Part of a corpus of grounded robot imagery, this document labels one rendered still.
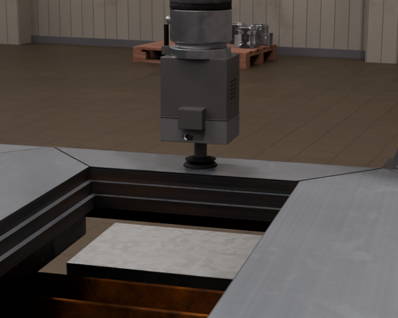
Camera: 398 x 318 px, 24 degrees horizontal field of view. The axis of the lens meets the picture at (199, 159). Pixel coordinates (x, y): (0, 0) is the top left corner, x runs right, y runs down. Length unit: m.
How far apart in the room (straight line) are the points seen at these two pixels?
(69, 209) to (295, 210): 0.28
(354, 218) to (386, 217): 0.03
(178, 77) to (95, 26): 9.02
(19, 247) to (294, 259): 0.30
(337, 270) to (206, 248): 0.62
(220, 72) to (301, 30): 8.15
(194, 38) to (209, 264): 0.39
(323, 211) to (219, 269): 0.38
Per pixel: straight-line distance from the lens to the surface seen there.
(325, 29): 9.17
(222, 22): 1.10
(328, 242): 0.87
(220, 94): 1.10
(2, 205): 1.00
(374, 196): 1.03
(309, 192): 1.04
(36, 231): 1.01
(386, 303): 0.74
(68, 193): 1.10
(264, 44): 8.81
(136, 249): 1.40
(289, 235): 0.89
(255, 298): 0.74
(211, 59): 1.09
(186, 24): 1.09
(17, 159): 1.20
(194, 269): 1.32
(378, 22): 8.79
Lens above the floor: 1.14
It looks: 14 degrees down
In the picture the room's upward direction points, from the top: straight up
